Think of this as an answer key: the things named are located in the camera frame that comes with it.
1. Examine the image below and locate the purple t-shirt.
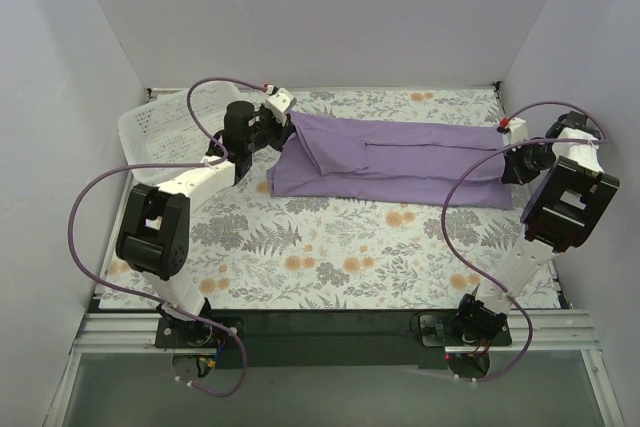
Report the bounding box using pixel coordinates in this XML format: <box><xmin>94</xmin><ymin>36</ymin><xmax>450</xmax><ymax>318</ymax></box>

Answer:
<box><xmin>267</xmin><ymin>112</ymin><xmax>513</xmax><ymax>210</ymax></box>

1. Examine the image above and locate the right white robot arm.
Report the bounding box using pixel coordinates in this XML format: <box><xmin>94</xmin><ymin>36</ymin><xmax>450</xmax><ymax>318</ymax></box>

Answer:
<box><xmin>410</xmin><ymin>111</ymin><xmax>620</xmax><ymax>354</ymax></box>

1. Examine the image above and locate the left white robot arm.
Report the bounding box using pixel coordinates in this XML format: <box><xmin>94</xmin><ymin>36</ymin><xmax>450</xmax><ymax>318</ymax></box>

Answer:
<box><xmin>116</xmin><ymin>92</ymin><xmax>296</xmax><ymax>346</ymax></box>

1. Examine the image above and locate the white plastic basket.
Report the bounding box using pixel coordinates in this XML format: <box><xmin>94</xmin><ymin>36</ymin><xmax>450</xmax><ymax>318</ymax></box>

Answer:
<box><xmin>117</xmin><ymin>82</ymin><xmax>241</xmax><ymax>185</ymax></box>

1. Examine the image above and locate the floral table mat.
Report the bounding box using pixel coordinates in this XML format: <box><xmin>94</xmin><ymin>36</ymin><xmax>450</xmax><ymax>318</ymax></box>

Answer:
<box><xmin>97</xmin><ymin>87</ymin><xmax>568</xmax><ymax>311</ymax></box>

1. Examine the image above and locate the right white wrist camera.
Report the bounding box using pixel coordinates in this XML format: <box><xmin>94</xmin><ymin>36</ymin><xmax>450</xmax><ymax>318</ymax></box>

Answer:
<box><xmin>497</xmin><ymin>117</ymin><xmax>529</xmax><ymax>145</ymax></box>

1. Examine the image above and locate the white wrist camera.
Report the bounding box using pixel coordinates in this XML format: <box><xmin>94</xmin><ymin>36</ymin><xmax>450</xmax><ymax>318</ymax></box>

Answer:
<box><xmin>264</xmin><ymin>84</ymin><xmax>297</xmax><ymax>127</ymax></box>
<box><xmin>497</xmin><ymin>117</ymin><xmax>529</xmax><ymax>145</ymax></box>

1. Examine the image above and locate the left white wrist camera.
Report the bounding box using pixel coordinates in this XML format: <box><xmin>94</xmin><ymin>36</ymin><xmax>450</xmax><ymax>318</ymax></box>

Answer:
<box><xmin>264</xmin><ymin>84</ymin><xmax>297</xmax><ymax>127</ymax></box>

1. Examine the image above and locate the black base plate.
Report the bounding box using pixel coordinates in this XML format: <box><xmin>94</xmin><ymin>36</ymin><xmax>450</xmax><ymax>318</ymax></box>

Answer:
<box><xmin>154</xmin><ymin>308</ymin><xmax>516</xmax><ymax>371</ymax></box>

